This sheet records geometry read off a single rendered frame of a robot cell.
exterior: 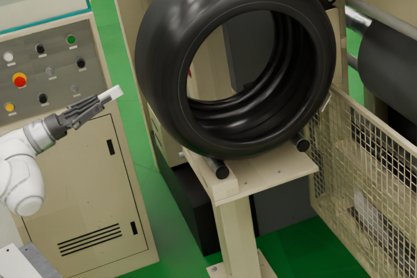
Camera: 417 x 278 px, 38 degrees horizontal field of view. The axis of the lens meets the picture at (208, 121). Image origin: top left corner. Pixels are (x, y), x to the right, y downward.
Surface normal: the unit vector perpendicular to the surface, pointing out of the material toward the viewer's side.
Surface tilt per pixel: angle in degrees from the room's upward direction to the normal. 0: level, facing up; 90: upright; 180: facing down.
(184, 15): 53
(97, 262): 90
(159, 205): 0
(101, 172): 90
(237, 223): 90
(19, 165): 38
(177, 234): 0
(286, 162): 0
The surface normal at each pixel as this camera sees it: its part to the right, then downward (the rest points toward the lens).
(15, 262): -0.11, -0.88
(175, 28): -0.34, -0.02
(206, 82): 0.32, 0.43
